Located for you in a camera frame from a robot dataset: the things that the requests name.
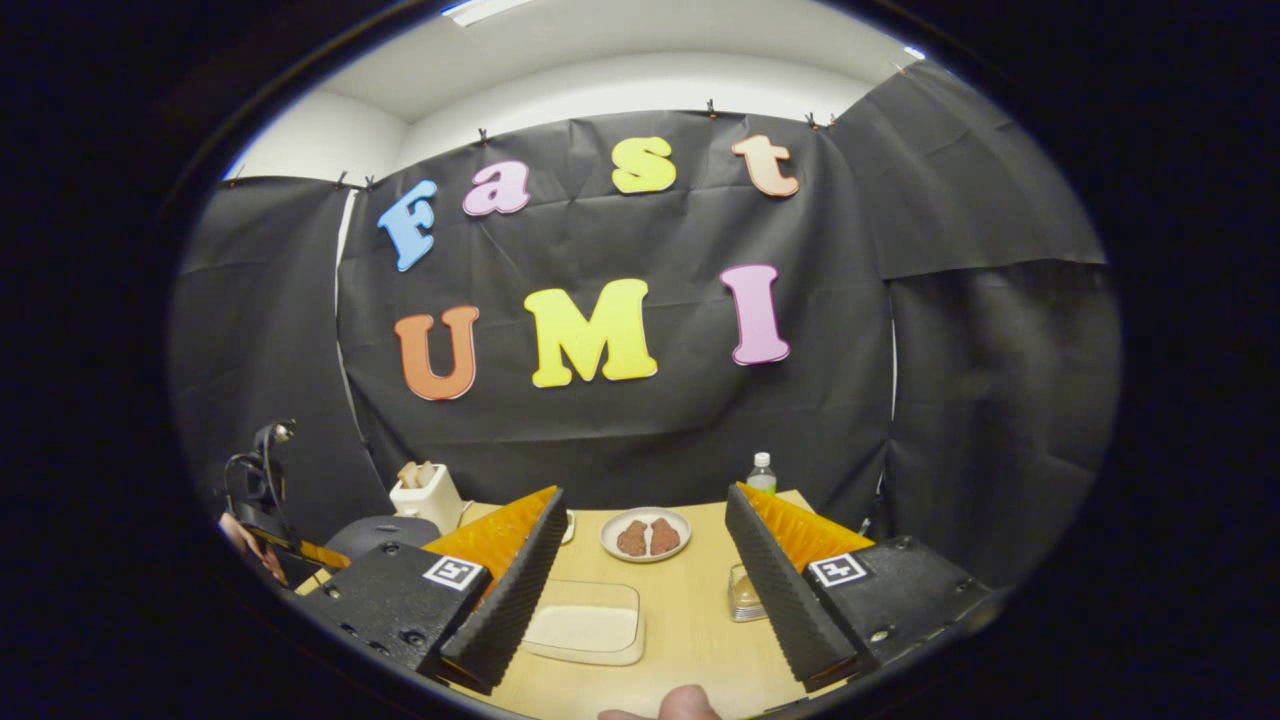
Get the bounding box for dark grey rice cooker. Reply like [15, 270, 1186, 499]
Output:
[322, 514, 441, 563]

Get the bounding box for white round plate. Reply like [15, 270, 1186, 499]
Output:
[600, 507, 693, 564]

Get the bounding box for clear glass dish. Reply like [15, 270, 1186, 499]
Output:
[520, 578, 646, 667]

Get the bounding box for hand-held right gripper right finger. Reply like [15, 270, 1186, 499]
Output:
[725, 483, 1006, 694]

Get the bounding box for white uncooked rice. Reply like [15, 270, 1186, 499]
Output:
[525, 604, 639, 655]

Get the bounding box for large ceiling light panel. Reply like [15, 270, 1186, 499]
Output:
[440, 0, 531, 26]

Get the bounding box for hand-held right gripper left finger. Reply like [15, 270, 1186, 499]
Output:
[295, 486, 568, 696]

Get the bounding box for wire chopstick holder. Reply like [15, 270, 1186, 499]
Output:
[727, 563, 771, 623]

